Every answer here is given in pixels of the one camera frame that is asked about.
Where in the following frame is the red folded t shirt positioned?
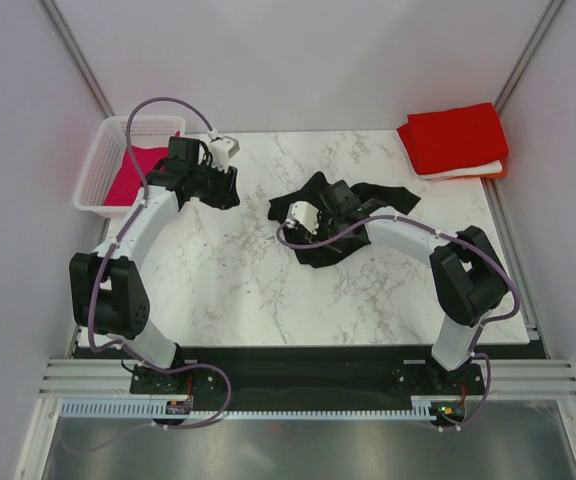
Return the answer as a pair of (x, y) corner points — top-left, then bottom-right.
(397, 103), (509, 180)

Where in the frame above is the orange folded t shirt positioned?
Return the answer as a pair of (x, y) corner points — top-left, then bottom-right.
(490, 168), (507, 179)

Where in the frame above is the right aluminium side rail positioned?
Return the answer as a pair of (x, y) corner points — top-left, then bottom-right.
(482, 180), (551, 359)

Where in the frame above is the white slotted cable duct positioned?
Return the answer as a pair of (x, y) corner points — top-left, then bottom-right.
(59, 398), (436, 421)

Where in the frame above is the aluminium corner post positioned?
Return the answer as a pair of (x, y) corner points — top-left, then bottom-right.
(494, 0), (569, 115)
(37, 0), (115, 118)

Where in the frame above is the right aluminium corner post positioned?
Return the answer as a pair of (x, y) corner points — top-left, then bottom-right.
(494, 0), (569, 115)

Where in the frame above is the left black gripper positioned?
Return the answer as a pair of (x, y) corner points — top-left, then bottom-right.
(188, 158), (239, 212)

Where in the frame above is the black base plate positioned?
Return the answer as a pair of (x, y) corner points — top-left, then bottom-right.
(75, 344), (545, 407)

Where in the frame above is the pink t shirt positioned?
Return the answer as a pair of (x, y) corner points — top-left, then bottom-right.
(103, 145), (168, 207)

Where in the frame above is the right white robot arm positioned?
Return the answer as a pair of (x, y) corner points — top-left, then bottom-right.
(308, 181), (509, 394)

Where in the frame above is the white plastic basket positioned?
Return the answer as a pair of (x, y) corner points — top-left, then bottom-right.
(73, 114), (186, 218)

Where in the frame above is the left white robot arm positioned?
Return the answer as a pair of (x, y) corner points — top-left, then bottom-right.
(69, 133), (240, 393)

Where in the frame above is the aluminium front frame rail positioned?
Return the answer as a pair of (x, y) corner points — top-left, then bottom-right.
(39, 359), (576, 401)

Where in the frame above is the black t shirt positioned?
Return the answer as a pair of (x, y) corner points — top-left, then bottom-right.
(267, 171), (420, 269)

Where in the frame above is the left aluminium corner post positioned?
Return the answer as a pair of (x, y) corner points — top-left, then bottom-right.
(37, 0), (115, 118)

